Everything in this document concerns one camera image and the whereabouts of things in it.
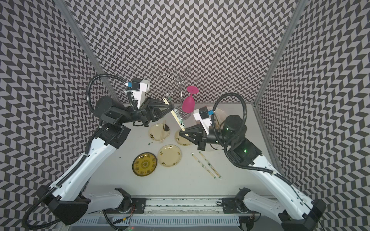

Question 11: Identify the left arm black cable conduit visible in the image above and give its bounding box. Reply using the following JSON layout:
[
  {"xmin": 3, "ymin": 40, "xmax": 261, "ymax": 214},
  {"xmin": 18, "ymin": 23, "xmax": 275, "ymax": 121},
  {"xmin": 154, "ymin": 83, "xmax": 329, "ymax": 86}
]
[{"xmin": 21, "ymin": 74, "xmax": 136, "ymax": 230}]

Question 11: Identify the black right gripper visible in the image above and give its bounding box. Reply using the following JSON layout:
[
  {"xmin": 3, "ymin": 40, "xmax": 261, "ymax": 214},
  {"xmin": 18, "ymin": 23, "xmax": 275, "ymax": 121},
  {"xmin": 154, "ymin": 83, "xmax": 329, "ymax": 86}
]
[{"xmin": 180, "ymin": 124, "xmax": 235, "ymax": 152}]

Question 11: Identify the cream plate back left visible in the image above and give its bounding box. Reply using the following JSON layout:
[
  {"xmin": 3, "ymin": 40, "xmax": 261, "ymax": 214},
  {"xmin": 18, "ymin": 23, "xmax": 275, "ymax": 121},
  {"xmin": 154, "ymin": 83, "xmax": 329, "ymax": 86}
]
[{"xmin": 148, "ymin": 123, "xmax": 170, "ymax": 141}]

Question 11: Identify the chopsticks pair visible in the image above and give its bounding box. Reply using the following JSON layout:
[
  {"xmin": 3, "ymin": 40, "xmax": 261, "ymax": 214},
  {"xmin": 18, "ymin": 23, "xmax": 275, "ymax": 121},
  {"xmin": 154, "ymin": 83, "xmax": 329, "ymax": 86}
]
[
  {"xmin": 160, "ymin": 120, "xmax": 166, "ymax": 143},
  {"xmin": 162, "ymin": 98, "xmax": 186, "ymax": 131},
  {"xmin": 191, "ymin": 153, "xmax": 216, "ymax": 179},
  {"xmin": 199, "ymin": 151, "xmax": 221, "ymax": 179}
]

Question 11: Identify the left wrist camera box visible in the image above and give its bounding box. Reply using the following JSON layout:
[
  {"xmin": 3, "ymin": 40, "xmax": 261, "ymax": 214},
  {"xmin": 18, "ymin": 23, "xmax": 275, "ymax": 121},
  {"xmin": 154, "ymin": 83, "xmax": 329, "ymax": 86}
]
[{"xmin": 125, "ymin": 79, "xmax": 150, "ymax": 110}]

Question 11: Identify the metal cup rack stand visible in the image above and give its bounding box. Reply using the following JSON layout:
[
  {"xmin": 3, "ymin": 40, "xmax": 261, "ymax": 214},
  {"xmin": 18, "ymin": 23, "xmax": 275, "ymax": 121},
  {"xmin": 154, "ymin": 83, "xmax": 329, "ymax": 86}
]
[{"xmin": 159, "ymin": 65, "xmax": 200, "ymax": 120}]

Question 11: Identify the yellow dark patterned plate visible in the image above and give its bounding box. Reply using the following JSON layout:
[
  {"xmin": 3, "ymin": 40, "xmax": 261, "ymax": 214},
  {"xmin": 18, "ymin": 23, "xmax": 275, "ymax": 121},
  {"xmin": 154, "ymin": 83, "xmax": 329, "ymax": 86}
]
[{"xmin": 132, "ymin": 152, "xmax": 158, "ymax": 177}]

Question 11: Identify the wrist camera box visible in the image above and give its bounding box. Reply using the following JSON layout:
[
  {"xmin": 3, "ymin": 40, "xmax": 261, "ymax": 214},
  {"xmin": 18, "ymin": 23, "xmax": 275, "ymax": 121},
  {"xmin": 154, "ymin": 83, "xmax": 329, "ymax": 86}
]
[
  {"xmin": 125, "ymin": 79, "xmax": 150, "ymax": 110},
  {"xmin": 193, "ymin": 106, "xmax": 214, "ymax": 135}
]

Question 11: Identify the cream plate back right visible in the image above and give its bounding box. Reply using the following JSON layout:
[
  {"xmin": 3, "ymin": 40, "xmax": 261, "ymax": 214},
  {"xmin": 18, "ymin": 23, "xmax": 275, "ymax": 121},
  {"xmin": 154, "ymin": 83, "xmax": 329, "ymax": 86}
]
[{"xmin": 175, "ymin": 130, "xmax": 192, "ymax": 146}]

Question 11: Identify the pink plastic goblet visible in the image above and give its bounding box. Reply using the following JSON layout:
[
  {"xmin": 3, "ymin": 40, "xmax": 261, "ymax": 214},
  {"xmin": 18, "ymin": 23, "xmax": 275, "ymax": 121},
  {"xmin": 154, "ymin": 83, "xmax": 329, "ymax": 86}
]
[{"xmin": 182, "ymin": 86, "xmax": 199, "ymax": 114}]

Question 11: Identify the cream plate near chopsticks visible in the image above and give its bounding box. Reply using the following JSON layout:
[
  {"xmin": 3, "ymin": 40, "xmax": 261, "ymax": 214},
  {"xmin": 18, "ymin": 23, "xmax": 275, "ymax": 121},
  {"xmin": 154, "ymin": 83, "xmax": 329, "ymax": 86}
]
[{"xmin": 157, "ymin": 144, "xmax": 182, "ymax": 167}]

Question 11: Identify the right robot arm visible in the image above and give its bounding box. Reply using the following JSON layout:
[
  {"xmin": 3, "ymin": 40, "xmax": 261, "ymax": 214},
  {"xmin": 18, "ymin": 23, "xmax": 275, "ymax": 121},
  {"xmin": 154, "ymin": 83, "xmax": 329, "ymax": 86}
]
[{"xmin": 179, "ymin": 115, "xmax": 327, "ymax": 231}]

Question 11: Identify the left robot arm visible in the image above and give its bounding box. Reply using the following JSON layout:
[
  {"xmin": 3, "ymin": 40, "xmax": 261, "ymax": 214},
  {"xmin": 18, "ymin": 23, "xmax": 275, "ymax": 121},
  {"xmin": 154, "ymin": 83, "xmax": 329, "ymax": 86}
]
[{"xmin": 22, "ymin": 96, "xmax": 174, "ymax": 230}]

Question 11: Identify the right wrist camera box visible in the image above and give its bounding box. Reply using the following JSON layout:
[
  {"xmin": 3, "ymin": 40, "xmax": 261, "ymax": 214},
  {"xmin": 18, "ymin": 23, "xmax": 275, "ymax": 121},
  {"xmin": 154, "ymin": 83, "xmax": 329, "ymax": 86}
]
[{"xmin": 193, "ymin": 106, "xmax": 214, "ymax": 135}]

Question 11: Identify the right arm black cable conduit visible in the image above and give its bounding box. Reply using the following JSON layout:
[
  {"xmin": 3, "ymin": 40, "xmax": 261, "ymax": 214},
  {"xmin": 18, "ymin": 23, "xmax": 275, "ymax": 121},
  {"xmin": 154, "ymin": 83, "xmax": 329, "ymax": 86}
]
[{"xmin": 211, "ymin": 92, "xmax": 327, "ymax": 231}]

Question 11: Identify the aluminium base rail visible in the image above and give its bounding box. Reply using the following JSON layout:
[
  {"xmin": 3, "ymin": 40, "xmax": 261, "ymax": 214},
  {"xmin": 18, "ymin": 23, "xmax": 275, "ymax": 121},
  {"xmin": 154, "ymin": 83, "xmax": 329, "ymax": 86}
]
[{"xmin": 67, "ymin": 195, "xmax": 282, "ymax": 231}]

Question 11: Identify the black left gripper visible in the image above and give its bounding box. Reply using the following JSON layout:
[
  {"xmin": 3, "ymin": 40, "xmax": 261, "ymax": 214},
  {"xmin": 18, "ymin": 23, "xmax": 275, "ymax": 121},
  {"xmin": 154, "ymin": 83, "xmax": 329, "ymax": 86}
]
[{"xmin": 116, "ymin": 97, "xmax": 174, "ymax": 128}]

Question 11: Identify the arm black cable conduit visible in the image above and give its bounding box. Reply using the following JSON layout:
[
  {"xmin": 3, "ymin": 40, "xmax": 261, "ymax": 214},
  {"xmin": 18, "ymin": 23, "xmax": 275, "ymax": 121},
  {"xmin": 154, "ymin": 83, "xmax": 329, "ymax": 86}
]
[
  {"xmin": 211, "ymin": 92, "xmax": 327, "ymax": 231},
  {"xmin": 21, "ymin": 74, "xmax": 136, "ymax": 230}
]

